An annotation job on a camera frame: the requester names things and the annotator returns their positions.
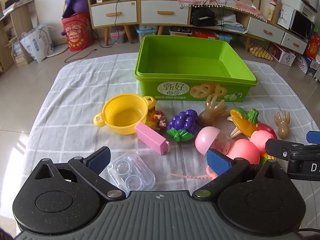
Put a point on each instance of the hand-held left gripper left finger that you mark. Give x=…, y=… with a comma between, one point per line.
x=100, y=158

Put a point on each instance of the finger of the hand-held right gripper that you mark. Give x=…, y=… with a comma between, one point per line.
x=276, y=147
x=313, y=137

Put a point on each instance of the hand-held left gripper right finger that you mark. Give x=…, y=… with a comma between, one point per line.
x=220, y=162

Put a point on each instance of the yellow toy corn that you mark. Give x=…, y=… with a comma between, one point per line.
x=266, y=158

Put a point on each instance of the pink clear capsule ball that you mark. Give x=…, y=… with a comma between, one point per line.
x=207, y=137

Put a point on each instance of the clear contact lens case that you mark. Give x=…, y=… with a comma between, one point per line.
x=130, y=172

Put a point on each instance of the orange toy fruit green leaves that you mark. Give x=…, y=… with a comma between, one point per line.
x=243, y=123

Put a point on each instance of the yellow toy pot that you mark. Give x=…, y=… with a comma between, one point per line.
x=120, y=115

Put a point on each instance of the large brown toy hand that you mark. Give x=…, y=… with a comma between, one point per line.
x=210, y=113

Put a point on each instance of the pink rectangular plastic case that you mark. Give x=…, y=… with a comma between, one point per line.
x=150, y=137

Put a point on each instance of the green plastic box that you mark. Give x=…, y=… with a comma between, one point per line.
x=175, y=62

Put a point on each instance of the pink red toy peach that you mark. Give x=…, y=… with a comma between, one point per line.
x=260, y=137

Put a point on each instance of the small brown toy hand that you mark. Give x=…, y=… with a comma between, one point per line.
x=282, y=127

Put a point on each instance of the beige toy starfish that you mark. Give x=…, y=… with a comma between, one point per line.
x=235, y=132

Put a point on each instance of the purple toy grapes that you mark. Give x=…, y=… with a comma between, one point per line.
x=183, y=123

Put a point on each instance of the small brown cartoon figurine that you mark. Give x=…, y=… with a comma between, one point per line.
x=157, y=118

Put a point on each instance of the white grey checked cloth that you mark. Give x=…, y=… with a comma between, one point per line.
x=75, y=92

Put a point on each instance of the white blue printed carton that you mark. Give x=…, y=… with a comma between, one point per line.
x=306, y=65

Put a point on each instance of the white red printed game box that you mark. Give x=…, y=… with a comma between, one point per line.
x=281, y=55

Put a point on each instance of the red gold printed box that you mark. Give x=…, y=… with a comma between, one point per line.
x=313, y=47

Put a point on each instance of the small white cabinet drawer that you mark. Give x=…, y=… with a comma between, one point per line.
x=266, y=30
x=295, y=43

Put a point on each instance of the yellow toy egg tray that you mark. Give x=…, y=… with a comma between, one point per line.
x=261, y=52

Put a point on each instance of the black microwave oven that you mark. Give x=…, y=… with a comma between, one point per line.
x=301, y=25

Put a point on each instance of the white round stand base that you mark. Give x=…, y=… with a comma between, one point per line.
x=58, y=50

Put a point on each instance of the small clear box blue lid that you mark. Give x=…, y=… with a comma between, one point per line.
x=223, y=37

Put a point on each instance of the clear storage box pink contents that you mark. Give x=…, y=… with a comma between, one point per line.
x=116, y=36

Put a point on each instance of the red printed bag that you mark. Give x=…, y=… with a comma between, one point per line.
x=76, y=32

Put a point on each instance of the flat red box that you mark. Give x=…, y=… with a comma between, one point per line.
x=203, y=35

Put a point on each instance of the white paper bag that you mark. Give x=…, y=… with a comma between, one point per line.
x=37, y=45

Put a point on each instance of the pile of white papers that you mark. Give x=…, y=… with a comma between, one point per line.
x=231, y=22

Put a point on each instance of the clear storage box blue lid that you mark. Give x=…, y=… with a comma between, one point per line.
x=147, y=33

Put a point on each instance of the white printer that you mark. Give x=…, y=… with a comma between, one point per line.
x=297, y=3

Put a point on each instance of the tall cartoon printed tube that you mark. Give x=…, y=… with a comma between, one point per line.
x=271, y=7

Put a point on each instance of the clear storage box black lid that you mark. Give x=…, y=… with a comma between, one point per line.
x=180, y=30

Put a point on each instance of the large white cabinet drawer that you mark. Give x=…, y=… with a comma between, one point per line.
x=113, y=13
x=165, y=12

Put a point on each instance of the black carry case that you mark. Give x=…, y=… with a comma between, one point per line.
x=203, y=17

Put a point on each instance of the purple plush toy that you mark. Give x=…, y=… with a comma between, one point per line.
x=80, y=2

